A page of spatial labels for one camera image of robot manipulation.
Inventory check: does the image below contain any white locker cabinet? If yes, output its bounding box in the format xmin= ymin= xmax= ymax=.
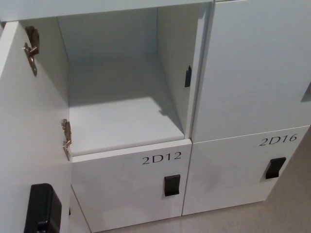
xmin=0 ymin=0 xmax=311 ymax=233

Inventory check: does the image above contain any white door marked 2D16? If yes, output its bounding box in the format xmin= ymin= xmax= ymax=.
xmin=182 ymin=125 xmax=311 ymax=216

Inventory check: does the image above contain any black handle on 2D16 door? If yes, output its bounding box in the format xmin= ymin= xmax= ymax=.
xmin=265 ymin=157 xmax=287 ymax=180

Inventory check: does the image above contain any white door marked 2D12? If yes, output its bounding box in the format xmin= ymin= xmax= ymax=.
xmin=70 ymin=138 xmax=193 ymax=233

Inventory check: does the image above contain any black handle on 2D12 door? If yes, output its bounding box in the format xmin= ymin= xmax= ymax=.
xmin=164 ymin=174 xmax=181 ymax=197

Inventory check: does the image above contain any large metal door hinge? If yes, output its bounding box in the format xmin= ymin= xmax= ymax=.
xmin=23 ymin=26 xmax=40 ymax=77

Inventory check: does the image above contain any black strike latch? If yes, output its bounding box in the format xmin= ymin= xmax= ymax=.
xmin=184 ymin=65 xmax=192 ymax=88

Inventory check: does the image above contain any black lock box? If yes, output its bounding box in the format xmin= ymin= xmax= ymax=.
xmin=23 ymin=183 xmax=63 ymax=233

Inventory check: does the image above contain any plain white closed locker door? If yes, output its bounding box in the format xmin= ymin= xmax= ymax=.
xmin=191 ymin=0 xmax=311 ymax=141

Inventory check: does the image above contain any small metal door hinge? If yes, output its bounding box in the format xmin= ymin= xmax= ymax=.
xmin=61 ymin=118 xmax=72 ymax=161

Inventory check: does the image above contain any white open locker door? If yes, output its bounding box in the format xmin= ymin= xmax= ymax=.
xmin=0 ymin=21 xmax=73 ymax=233

